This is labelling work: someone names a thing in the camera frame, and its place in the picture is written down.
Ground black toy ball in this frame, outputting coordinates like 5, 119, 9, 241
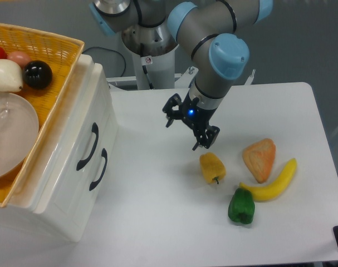
22, 60, 53, 90

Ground yellow toy bell pepper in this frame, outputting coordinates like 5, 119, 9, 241
199, 152, 226, 184

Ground white toy onion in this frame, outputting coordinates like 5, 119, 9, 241
0, 59, 23, 92

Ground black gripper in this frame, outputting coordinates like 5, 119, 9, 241
162, 93, 220, 151

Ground white drawer cabinet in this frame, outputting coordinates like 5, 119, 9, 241
0, 54, 119, 242

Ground pink toy fruit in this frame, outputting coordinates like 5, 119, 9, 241
7, 51, 32, 68

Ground orange toy fruit slice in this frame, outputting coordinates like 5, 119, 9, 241
242, 138, 276, 184

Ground green toy bell pepper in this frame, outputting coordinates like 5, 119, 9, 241
228, 188, 255, 225

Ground black cable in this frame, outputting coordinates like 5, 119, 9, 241
81, 46, 127, 78

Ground yellow toy banana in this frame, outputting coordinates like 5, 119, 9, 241
239, 158, 297, 202

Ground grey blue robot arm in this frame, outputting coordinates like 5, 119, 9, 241
89, 1, 273, 148

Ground yellow woven basket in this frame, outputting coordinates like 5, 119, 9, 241
0, 23, 85, 207

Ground white drawer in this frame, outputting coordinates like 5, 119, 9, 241
35, 110, 119, 242
35, 63, 118, 216

